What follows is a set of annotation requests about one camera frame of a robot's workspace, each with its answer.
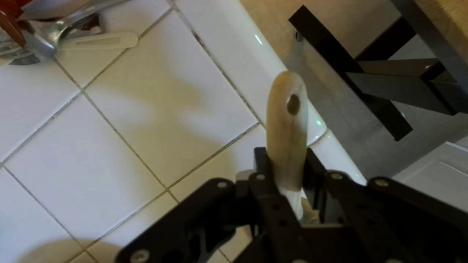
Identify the white lower cabinet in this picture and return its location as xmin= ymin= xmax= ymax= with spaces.
xmin=392 ymin=138 xmax=468 ymax=213

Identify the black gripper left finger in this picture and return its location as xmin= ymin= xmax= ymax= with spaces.
xmin=115 ymin=147 xmax=313 ymax=263

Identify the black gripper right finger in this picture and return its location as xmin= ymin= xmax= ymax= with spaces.
xmin=304 ymin=148 xmax=468 ymax=263

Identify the wooden rolling pin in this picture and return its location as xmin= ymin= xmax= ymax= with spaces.
xmin=266 ymin=71 xmax=320 ymax=227

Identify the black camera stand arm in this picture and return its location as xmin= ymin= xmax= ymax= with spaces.
xmin=286 ymin=0 xmax=468 ymax=144

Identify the cream flat spatula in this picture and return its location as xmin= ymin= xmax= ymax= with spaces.
xmin=63 ymin=30 xmax=140 ymax=52

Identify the grey metal utensil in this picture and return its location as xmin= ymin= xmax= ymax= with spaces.
xmin=19 ymin=0 xmax=128 ymax=39

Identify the red handled kitchen tool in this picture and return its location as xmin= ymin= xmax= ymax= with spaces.
xmin=0 ymin=0 xmax=64 ymax=68

